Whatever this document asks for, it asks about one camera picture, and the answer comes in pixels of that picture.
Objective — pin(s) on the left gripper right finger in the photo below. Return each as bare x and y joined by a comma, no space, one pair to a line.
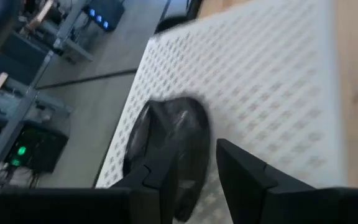
244,180

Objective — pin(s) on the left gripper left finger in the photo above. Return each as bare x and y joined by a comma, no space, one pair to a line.
157,186

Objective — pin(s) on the black oval plate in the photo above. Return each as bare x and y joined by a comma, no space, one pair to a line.
179,124

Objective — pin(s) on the black computer with green light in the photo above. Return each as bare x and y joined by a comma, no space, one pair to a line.
42,149

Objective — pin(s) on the black box with blue lights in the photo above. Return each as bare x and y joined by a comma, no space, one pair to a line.
110,12

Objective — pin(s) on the grey metal frame leg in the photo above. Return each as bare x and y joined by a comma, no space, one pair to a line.
17,121

